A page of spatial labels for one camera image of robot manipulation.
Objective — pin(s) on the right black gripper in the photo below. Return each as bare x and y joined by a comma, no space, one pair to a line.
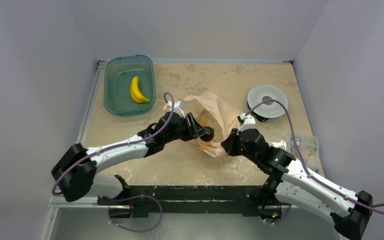
231,145

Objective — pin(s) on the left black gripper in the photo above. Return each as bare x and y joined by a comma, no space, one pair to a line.
198,130

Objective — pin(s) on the orange plastic bag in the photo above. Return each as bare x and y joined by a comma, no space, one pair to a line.
212,111

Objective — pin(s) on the yellow fake banana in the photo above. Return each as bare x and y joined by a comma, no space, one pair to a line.
135,92

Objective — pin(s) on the dark round fake fruit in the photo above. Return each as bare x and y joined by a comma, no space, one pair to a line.
208,134

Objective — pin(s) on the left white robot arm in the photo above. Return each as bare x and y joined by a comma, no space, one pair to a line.
75,172

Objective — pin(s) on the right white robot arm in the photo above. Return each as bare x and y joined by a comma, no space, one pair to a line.
290,183

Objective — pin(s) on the white filament spool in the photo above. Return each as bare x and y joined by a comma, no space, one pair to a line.
270,111

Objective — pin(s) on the clear screw box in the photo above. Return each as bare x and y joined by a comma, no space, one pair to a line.
309,147

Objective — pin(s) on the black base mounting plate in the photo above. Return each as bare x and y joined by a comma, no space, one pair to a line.
257,200

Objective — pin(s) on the teal plastic container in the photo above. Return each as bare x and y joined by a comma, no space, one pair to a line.
119,74

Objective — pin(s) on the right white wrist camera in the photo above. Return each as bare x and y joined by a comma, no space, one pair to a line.
246,122

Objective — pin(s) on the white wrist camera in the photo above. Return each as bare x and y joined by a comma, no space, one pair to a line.
246,122
176,106

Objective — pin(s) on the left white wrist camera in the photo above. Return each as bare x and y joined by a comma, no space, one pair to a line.
176,106

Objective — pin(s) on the aluminium frame rail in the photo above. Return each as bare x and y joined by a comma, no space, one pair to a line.
56,205

